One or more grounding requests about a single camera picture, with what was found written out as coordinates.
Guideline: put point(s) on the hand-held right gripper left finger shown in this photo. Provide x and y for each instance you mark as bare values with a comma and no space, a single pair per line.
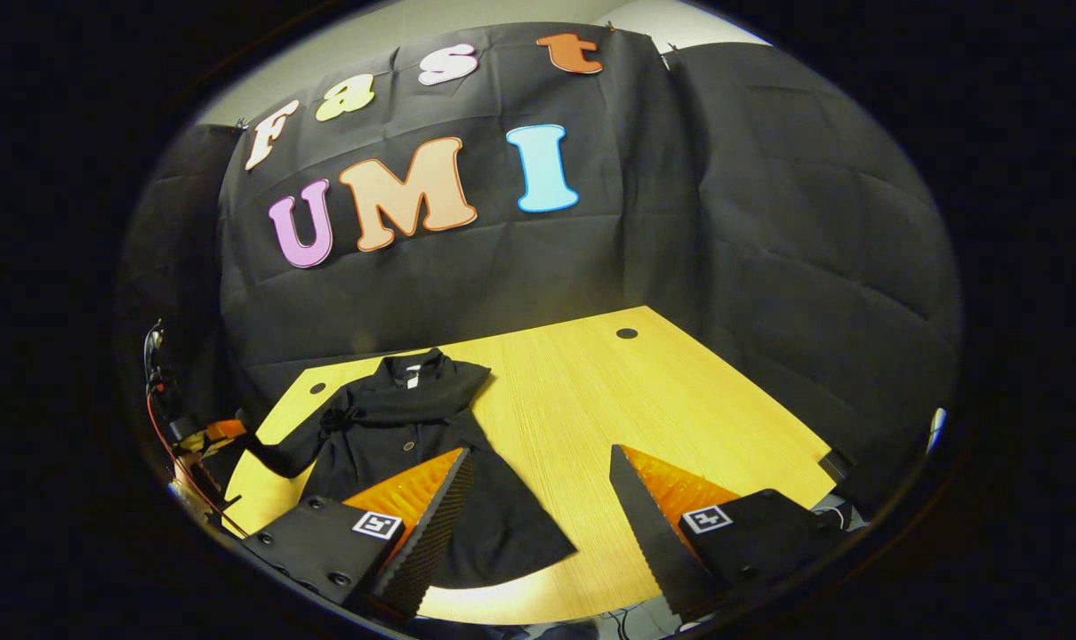
436,533

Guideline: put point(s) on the black backdrop cloth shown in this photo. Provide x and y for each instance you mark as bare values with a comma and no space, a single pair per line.
591,267

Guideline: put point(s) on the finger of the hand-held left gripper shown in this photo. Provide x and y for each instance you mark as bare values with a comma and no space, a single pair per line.
227,429

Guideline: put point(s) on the black coat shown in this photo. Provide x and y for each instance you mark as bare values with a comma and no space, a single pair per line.
387,436

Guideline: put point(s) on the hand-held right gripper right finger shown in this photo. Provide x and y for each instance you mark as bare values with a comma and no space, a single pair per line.
645,524

